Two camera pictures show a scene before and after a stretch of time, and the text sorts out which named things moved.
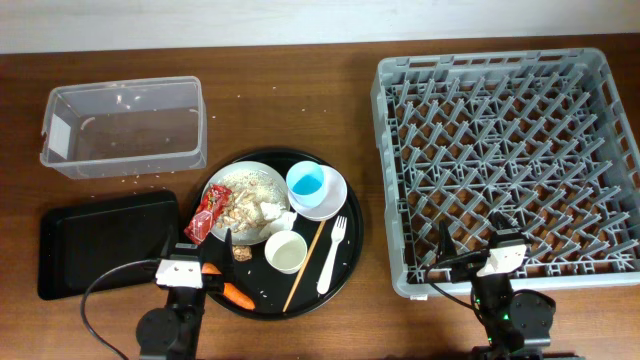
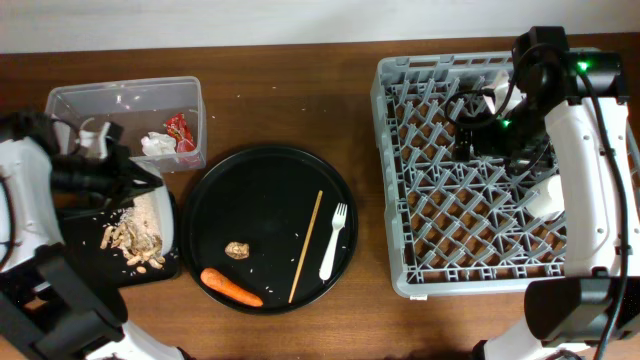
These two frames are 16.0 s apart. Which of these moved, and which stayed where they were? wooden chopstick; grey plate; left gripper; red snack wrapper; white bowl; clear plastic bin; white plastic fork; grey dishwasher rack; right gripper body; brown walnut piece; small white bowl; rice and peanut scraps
Moved: right gripper body; white plastic fork; small white bowl; wooden chopstick; white bowl; grey plate; red snack wrapper; left gripper; rice and peanut scraps
Stayed: grey dishwasher rack; brown walnut piece; clear plastic bin
